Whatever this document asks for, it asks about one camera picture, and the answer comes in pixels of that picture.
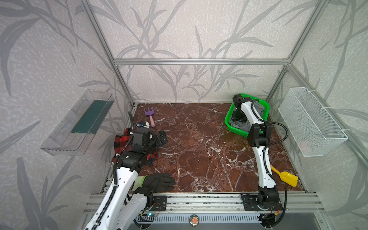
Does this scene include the grey long sleeve shirt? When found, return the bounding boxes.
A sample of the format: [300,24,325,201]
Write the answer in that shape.
[229,101,265,132]

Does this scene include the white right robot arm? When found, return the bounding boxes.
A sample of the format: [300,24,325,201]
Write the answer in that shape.
[233,94,287,212]

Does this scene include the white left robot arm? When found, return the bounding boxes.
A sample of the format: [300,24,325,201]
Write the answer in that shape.
[85,127,175,230]

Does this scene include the purple pink toy rake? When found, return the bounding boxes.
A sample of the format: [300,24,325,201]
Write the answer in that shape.
[144,107,155,127]

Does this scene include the green plastic basket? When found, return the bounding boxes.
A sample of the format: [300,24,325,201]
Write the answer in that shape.
[225,94,270,138]

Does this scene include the red black plaid shirt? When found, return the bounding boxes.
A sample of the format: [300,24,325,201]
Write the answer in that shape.
[114,128,158,166]

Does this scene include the black green work glove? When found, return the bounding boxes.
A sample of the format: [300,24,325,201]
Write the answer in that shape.
[132,173,176,193]

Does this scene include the yellow toy shovel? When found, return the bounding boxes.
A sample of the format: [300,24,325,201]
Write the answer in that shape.
[271,165,299,187]

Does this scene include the round red emblem button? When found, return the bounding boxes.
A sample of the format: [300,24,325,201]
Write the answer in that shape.
[189,214,200,227]

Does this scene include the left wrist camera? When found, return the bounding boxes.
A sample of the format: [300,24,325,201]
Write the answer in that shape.
[137,121,150,128]

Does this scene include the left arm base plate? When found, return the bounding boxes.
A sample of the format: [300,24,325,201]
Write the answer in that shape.
[144,195,168,212]

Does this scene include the white wire mesh basket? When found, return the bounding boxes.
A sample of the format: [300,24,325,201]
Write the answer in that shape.
[278,87,348,157]

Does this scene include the clear plastic wall shelf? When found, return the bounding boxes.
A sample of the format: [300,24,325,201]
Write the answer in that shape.
[40,90,115,156]

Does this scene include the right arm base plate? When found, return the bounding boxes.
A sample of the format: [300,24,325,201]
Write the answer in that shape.
[241,193,283,212]

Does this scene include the aluminium frame rails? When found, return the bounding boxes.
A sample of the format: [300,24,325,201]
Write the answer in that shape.
[83,1,368,230]

